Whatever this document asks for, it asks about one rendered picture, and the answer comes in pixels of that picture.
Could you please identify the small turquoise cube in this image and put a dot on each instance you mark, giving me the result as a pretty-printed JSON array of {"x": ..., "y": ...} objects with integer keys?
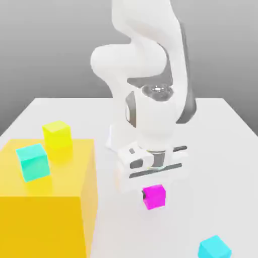
[{"x": 33, "y": 163}]

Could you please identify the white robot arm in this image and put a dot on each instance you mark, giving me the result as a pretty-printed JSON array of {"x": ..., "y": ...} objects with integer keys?
[{"x": 149, "y": 60}]

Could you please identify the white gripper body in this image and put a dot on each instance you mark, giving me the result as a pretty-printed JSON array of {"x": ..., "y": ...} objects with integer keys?
[{"x": 155, "y": 173}]

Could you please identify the small yellow cube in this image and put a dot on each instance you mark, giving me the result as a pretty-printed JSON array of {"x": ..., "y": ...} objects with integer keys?
[{"x": 58, "y": 135}]

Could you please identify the small magenta cube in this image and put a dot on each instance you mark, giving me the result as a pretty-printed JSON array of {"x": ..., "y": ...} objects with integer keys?
[{"x": 155, "y": 196}]

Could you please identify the large orange box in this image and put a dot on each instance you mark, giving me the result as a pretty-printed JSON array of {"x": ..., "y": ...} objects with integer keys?
[{"x": 40, "y": 211}]

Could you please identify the small cyan cube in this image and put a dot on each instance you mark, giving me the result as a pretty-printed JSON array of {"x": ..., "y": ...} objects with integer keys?
[{"x": 213, "y": 248}]

